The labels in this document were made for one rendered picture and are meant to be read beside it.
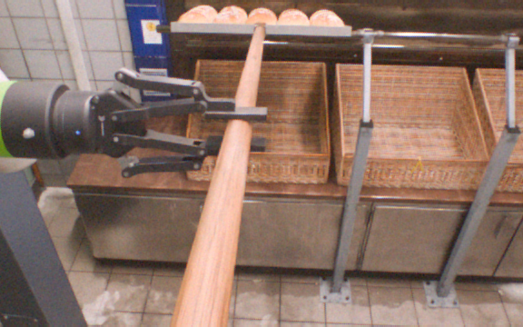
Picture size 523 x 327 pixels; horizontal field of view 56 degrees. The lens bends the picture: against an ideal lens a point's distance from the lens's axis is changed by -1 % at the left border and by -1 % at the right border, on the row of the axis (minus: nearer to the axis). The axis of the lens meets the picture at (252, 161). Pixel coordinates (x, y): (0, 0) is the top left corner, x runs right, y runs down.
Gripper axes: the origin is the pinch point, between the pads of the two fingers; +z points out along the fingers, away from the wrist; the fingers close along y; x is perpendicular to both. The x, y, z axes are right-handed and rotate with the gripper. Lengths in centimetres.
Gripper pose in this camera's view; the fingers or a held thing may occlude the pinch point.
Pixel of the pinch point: (237, 128)
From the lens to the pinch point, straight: 58.8
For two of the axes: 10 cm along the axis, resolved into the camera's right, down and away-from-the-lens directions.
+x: -0.4, 3.7, -9.3
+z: 10.0, 0.4, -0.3
